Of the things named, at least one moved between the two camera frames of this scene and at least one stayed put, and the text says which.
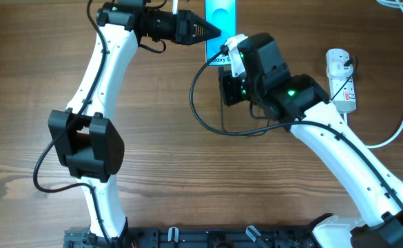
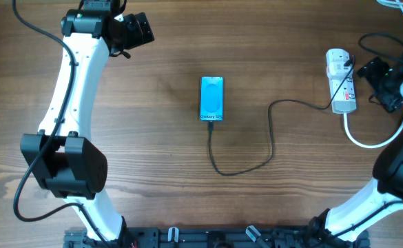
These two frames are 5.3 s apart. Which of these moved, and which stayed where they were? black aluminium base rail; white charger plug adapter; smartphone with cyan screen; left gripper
Moved: smartphone with cyan screen; left gripper
Stayed: black aluminium base rail; white charger plug adapter
